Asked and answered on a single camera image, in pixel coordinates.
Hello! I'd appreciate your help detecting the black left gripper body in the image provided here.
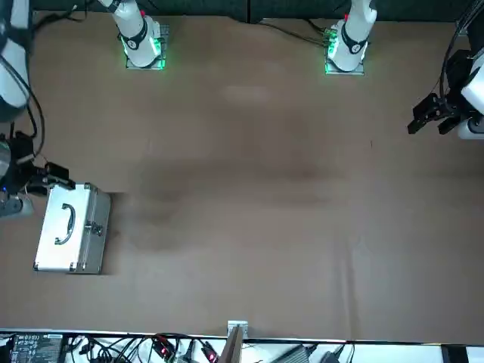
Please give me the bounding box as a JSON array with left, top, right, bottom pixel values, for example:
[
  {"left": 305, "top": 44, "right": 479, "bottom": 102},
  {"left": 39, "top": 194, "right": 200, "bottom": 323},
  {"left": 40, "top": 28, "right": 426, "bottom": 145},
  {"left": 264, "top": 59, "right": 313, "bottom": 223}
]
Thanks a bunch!
[{"left": 440, "top": 48, "right": 474, "bottom": 121}]

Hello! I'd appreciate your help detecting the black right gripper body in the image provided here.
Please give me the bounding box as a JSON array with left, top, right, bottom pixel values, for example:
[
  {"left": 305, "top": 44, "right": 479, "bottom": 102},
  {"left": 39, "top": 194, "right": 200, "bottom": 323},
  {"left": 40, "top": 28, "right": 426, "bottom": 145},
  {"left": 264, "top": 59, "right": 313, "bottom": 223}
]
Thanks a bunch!
[{"left": 5, "top": 131, "right": 43, "bottom": 194}]

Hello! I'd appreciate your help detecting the aluminium medical kit case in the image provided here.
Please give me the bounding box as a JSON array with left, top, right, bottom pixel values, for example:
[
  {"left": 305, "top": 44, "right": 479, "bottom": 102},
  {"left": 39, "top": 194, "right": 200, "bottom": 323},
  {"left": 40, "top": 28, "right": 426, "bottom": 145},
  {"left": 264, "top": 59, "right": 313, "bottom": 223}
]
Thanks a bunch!
[{"left": 33, "top": 182, "right": 113, "bottom": 275}]

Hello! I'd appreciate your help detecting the black box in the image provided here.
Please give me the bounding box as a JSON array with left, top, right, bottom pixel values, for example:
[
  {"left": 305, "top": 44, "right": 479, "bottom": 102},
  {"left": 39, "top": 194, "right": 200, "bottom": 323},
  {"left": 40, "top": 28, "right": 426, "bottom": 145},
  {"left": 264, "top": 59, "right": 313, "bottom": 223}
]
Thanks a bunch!
[{"left": 440, "top": 344, "right": 468, "bottom": 363}]

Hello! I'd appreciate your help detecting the green connector block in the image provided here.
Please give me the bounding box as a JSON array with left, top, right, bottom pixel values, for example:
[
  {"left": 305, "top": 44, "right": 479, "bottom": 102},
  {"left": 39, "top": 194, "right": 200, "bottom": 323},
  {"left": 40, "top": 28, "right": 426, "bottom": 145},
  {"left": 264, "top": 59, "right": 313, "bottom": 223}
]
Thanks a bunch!
[{"left": 323, "top": 29, "right": 340, "bottom": 54}]

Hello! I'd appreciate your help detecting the black labelled power unit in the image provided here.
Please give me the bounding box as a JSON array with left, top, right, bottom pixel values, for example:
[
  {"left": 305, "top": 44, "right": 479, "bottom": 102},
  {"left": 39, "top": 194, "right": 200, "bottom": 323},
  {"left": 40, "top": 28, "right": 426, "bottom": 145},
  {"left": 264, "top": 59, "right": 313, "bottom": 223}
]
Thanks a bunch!
[{"left": 8, "top": 332, "right": 64, "bottom": 363}]

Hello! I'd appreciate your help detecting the black device with red lights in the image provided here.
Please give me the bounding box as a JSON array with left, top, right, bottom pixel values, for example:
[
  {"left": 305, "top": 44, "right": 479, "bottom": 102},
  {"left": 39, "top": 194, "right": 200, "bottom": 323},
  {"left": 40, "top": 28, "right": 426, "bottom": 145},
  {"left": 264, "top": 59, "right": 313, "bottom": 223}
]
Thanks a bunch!
[
  {"left": 150, "top": 335, "right": 178, "bottom": 359},
  {"left": 199, "top": 340, "right": 221, "bottom": 363}
]

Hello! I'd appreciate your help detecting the brown board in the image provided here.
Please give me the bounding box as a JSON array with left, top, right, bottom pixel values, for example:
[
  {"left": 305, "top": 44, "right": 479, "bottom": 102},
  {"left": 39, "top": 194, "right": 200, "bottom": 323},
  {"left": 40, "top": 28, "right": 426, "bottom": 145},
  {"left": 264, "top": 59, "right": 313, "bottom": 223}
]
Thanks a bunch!
[{"left": 219, "top": 325, "right": 245, "bottom": 363}]

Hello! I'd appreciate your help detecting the black power adapter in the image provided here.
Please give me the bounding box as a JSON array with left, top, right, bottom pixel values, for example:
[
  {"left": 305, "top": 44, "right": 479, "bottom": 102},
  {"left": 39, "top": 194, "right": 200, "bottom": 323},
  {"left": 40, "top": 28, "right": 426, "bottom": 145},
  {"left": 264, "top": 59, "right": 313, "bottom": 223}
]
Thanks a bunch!
[{"left": 320, "top": 346, "right": 347, "bottom": 363}]

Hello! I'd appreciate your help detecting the grey power brick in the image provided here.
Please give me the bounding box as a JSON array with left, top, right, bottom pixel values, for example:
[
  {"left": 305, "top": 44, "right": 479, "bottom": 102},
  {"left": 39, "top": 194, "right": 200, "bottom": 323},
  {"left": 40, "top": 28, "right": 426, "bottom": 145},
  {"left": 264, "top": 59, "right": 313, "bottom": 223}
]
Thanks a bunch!
[{"left": 277, "top": 343, "right": 318, "bottom": 363}]

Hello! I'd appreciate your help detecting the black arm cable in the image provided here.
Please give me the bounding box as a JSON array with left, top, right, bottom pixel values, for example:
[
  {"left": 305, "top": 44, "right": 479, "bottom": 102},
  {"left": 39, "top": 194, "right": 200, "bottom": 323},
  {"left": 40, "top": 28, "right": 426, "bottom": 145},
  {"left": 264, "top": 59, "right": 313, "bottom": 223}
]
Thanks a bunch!
[
  {"left": 438, "top": 0, "right": 478, "bottom": 114},
  {"left": 0, "top": 0, "right": 95, "bottom": 162}
]

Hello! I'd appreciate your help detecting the thin black table cable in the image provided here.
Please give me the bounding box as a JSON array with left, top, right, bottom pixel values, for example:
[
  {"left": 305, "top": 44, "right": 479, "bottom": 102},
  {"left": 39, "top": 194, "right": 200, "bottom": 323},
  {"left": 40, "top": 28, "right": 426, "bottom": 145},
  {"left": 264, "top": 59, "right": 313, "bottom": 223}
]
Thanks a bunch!
[{"left": 259, "top": 18, "right": 330, "bottom": 48}]

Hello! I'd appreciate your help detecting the black cable tangle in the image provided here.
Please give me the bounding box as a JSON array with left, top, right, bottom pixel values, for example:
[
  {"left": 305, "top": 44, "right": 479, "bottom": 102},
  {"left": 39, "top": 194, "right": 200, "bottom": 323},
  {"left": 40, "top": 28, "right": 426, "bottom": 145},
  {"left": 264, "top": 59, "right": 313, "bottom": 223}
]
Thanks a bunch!
[{"left": 64, "top": 332, "right": 228, "bottom": 363}]

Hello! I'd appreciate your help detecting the silver mounting bracket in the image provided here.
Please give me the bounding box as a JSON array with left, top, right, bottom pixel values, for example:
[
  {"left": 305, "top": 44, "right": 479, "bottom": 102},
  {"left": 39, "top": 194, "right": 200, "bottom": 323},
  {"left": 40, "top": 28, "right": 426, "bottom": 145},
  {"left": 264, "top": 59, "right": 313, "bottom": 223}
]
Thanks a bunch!
[{"left": 227, "top": 320, "right": 250, "bottom": 338}]

